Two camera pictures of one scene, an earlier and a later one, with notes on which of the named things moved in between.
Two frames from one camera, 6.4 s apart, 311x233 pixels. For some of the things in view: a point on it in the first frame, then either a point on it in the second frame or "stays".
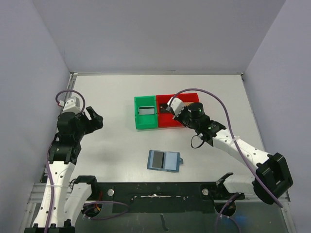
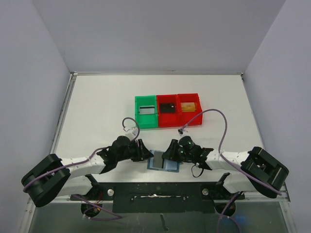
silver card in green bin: x=146 y=110 stays
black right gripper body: x=180 y=116 -> x=174 y=149
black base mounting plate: x=163 y=197 stays
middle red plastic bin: x=165 y=120 stays
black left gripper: x=95 y=124 -> x=142 y=153
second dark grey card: x=157 y=159 stays
